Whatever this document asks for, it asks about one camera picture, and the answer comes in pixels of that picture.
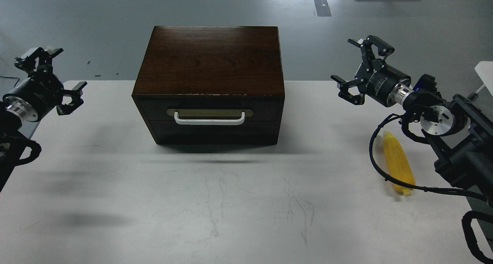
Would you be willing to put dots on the dark wooden drawer cabinet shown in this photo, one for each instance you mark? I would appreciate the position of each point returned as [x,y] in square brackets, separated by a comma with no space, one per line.
[198,61]

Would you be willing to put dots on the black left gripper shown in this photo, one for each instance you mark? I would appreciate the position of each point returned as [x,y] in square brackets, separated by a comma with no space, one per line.
[36,96]

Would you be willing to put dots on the yellow corn cob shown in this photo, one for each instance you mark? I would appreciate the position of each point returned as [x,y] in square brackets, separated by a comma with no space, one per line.
[396,160]

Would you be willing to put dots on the black tape strip on floor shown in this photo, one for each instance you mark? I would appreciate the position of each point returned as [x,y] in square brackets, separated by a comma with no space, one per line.
[322,8]

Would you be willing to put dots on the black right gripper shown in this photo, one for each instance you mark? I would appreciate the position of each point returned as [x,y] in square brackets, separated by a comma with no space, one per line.
[377,81]

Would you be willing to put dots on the wooden drawer with white handle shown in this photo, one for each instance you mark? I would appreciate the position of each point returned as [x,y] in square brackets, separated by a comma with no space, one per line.
[255,108]

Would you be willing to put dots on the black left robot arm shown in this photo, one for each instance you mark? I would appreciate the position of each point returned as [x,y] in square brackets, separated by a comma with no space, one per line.
[16,149]

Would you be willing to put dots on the white furniture piece at right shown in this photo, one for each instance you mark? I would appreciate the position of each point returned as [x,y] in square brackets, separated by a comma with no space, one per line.
[484,70]

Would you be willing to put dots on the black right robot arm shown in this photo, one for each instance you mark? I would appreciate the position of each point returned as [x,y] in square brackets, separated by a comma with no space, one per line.
[458,132]

